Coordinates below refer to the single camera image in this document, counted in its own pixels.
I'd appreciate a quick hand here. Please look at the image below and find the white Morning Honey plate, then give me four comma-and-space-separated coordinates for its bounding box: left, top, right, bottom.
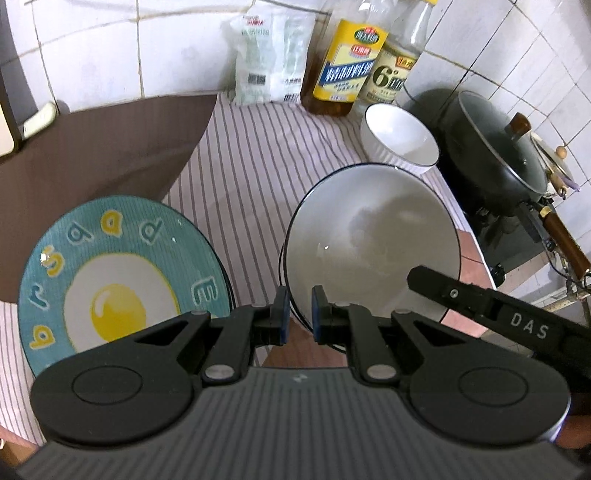
281, 163, 461, 329

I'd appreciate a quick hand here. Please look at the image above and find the white ribbed bowl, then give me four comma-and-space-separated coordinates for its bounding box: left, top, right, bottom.
361, 104, 440, 175

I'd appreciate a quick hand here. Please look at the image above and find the person's right hand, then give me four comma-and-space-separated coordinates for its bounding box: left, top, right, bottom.
556, 415, 591, 450

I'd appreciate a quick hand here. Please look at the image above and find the blue fried egg plate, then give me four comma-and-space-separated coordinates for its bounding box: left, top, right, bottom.
18, 195, 235, 375

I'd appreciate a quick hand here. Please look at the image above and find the black wok with lid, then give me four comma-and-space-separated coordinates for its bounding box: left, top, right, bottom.
413, 88, 549, 215

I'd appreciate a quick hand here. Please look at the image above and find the yellow label cooking wine bottle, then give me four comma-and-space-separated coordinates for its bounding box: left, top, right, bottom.
301, 0, 397, 117

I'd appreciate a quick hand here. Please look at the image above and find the white salt bag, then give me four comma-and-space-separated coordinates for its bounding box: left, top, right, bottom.
228, 1, 317, 106

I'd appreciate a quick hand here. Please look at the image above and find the cream cutting board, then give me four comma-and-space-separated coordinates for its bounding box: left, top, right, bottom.
0, 83, 59, 157

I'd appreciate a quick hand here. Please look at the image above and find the white vinegar bottle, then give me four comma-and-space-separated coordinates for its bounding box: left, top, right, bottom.
353, 0, 438, 114

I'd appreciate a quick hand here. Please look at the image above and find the wooden wok handle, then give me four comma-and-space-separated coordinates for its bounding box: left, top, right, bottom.
539, 206, 591, 280

